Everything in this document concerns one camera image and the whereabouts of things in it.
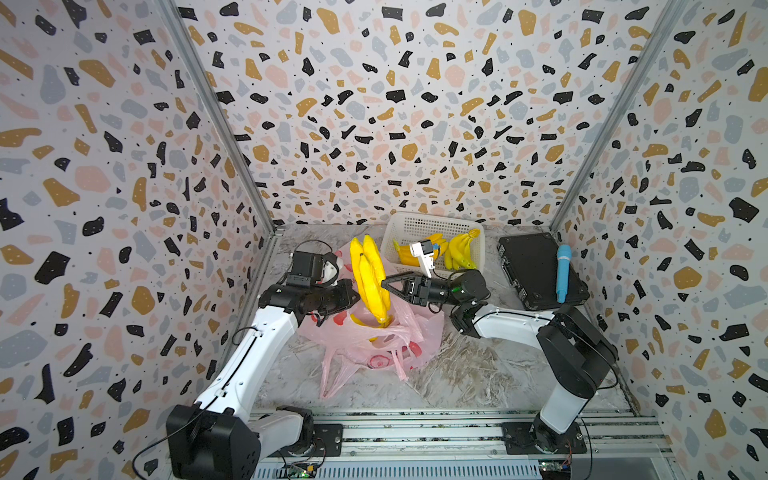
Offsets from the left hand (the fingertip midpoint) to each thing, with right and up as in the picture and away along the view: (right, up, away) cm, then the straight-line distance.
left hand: (363, 295), depth 78 cm
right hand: (+7, +3, -12) cm, 14 cm away
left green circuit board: (-14, -40, -7) cm, 43 cm away
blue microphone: (+63, +5, +20) cm, 66 cm away
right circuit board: (+47, -41, -6) cm, 62 cm away
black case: (+55, +7, +26) cm, 61 cm away
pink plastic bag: (+12, -10, -5) cm, 16 cm away
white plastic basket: (+12, +21, +39) cm, 46 cm away
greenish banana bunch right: (+28, +11, +23) cm, 38 cm away
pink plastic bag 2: (-8, -20, +7) cm, 23 cm away
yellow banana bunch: (+3, +6, -15) cm, 16 cm away
